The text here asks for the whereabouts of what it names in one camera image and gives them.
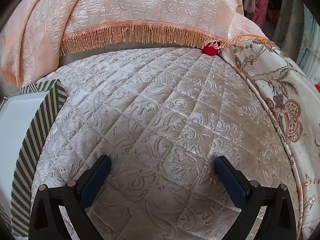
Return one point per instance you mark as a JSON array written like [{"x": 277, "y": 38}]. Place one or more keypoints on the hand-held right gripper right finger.
[{"x": 230, "y": 180}]

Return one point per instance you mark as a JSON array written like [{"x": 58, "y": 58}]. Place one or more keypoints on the peach fringed blanket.
[{"x": 125, "y": 5}]

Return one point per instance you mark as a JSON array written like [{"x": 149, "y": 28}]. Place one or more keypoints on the black white striped tray box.
[{"x": 32, "y": 135}]

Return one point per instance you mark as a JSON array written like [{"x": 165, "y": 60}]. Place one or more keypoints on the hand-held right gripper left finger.
[{"x": 97, "y": 180}]

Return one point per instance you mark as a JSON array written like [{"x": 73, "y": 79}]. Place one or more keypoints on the floral patterned cushion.
[{"x": 275, "y": 80}]

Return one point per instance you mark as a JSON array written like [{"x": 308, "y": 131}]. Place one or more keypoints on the small red object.
[{"x": 211, "y": 48}]

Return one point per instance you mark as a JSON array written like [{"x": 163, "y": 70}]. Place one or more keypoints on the red patterned hanging garment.
[{"x": 261, "y": 2}]

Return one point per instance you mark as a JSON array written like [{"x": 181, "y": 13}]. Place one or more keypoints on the pale curtain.
[{"x": 308, "y": 42}]

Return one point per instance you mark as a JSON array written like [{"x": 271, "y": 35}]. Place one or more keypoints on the beige quilted bedspread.
[{"x": 162, "y": 105}]

